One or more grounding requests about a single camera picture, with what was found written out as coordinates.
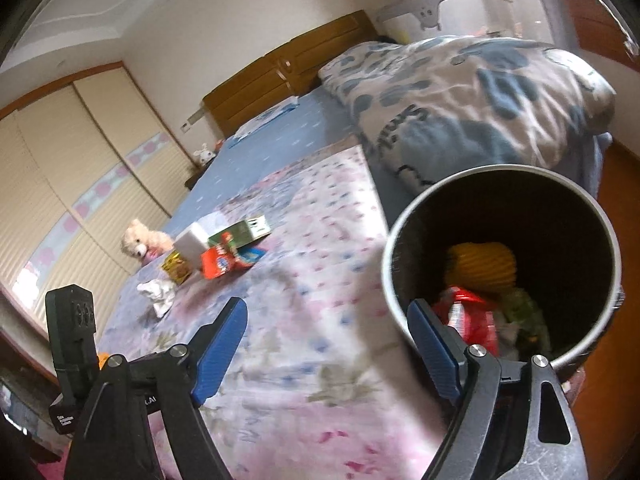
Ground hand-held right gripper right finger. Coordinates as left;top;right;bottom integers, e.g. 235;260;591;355
406;299;588;480

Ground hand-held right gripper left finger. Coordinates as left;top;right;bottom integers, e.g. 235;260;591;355
62;297;248;480

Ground white paper ball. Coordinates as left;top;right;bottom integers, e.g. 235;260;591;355
136;280;178;318

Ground red snack packet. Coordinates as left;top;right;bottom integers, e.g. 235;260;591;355
201;245;266;280

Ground yellow snack wrapper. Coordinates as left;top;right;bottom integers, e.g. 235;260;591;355
161;252;191;283

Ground large orange foam net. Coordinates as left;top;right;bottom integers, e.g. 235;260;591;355
445;242;517;293

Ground white foam block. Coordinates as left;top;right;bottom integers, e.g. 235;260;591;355
173;223;209;263

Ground green carton box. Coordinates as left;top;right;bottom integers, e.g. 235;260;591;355
207;214;271;251

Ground round metal bin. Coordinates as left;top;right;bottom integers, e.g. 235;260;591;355
381;165;623;371

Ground floral blanket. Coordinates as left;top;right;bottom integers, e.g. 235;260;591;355
97;145;451;480

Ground cream teddy bear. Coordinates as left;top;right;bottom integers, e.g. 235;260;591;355
121;218;174;261

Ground beige sliding door wardrobe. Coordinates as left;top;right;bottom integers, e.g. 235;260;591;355
0;61;193;356

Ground dark wooden nightstand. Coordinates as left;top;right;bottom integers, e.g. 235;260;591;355
185;162;211;191

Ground blue bed sheet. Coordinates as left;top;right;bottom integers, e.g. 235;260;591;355
165;85;391;241

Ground blue and white pillow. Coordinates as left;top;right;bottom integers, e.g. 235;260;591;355
235;97;301;138

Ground blue patterned quilt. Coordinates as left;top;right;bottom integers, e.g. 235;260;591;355
318;35;617;196

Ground wooden headboard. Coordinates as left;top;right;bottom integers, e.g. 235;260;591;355
201;10;379;138

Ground wooden dresser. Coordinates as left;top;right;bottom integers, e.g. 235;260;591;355
555;0;640;66

